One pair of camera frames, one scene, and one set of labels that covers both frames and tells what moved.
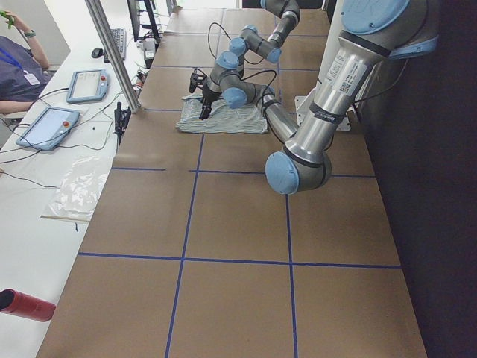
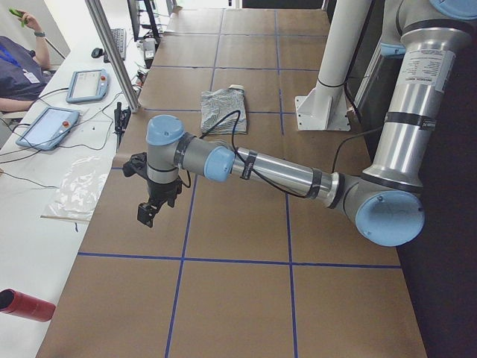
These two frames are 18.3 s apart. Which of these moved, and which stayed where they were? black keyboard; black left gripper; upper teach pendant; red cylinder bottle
Moved: black left gripper
Stayed: black keyboard; upper teach pendant; red cylinder bottle
